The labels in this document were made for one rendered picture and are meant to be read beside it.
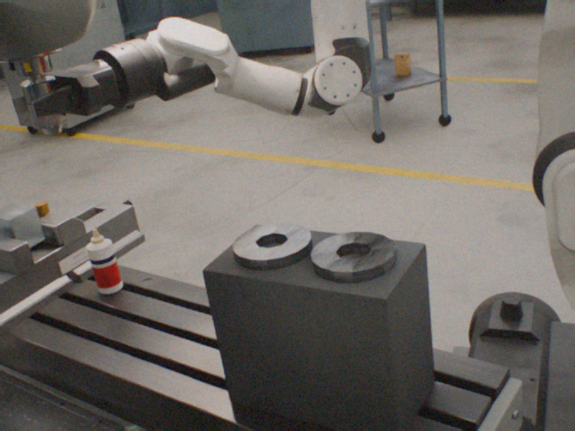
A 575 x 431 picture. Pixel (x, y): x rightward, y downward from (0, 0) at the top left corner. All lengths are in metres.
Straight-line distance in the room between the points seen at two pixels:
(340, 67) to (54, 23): 0.44
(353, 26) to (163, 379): 0.62
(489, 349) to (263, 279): 0.79
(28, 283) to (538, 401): 0.89
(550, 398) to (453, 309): 1.32
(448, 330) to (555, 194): 1.51
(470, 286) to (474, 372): 1.92
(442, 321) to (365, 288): 1.90
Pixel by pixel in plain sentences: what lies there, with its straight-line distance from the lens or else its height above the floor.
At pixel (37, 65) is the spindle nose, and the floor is 1.29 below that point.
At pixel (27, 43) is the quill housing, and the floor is 1.33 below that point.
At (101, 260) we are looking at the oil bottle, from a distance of 1.16.
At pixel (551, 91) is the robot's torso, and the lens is 1.09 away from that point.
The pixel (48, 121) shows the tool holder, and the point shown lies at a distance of 1.02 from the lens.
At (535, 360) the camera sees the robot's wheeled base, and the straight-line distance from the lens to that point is 1.44.
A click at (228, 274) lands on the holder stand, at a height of 1.09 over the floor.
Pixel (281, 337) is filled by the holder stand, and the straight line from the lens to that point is 0.78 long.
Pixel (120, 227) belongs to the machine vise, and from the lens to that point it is 1.32.
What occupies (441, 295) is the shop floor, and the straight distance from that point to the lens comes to 2.75.
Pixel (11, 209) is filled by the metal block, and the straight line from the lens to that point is 1.25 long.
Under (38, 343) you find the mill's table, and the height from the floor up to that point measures 0.90.
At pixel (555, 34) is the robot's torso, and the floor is 1.23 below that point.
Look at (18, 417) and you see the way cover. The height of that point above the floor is 0.85.
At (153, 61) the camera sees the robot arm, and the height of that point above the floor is 1.25.
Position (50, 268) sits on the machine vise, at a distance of 1.23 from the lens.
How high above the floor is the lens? 1.45
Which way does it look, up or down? 24 degrees down
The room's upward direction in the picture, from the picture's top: 9 degrees counter-clockwise
